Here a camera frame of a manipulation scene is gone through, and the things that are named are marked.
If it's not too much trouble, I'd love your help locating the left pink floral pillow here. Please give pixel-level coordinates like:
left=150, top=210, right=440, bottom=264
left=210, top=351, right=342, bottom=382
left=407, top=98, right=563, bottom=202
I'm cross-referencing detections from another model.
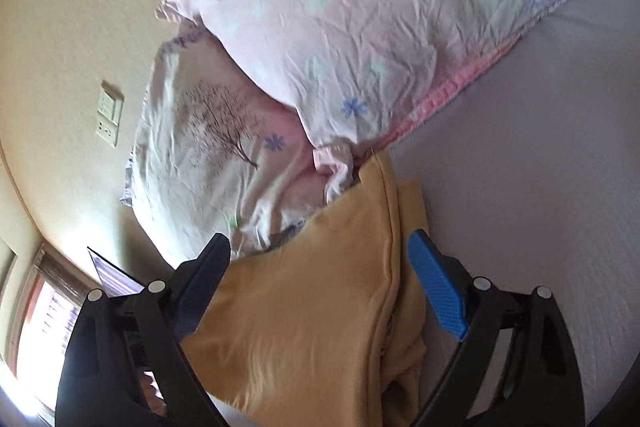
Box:
left=128, top=23, right=354, bottom=268

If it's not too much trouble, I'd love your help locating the tan long-sleeve shirt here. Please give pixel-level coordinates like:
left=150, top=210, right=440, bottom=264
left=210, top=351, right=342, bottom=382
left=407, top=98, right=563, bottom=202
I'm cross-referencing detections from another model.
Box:
left=182, top=154, right=427, bottom=426

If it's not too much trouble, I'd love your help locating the right pink floral pillow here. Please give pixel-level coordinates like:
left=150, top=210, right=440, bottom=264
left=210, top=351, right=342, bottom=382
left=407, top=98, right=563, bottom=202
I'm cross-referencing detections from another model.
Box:
left=154, top=0, right=608, bottom=158

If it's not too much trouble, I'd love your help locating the pink floral pillow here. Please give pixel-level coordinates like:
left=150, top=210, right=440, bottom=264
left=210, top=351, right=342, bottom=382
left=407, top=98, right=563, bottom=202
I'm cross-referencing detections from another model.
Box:
left=128, top=23, right=354, bottom=268
left=154, top=0, right=608, bottom=158

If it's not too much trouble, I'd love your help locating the window with frame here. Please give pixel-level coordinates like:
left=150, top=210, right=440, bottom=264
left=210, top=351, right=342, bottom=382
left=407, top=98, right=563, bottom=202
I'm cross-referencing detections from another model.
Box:
left=1, top=242, right=96, bottom=426

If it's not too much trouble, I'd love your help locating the white wall socket panel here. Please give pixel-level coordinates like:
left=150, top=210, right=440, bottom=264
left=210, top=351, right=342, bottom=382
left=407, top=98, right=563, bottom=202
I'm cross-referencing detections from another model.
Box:
left=94, top=81, right=124, bottom=147

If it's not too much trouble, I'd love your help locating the lilac bed sheet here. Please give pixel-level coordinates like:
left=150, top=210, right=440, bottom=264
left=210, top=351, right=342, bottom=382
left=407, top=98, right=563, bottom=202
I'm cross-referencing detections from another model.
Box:
left=390, top=0, right=639, bottom=418

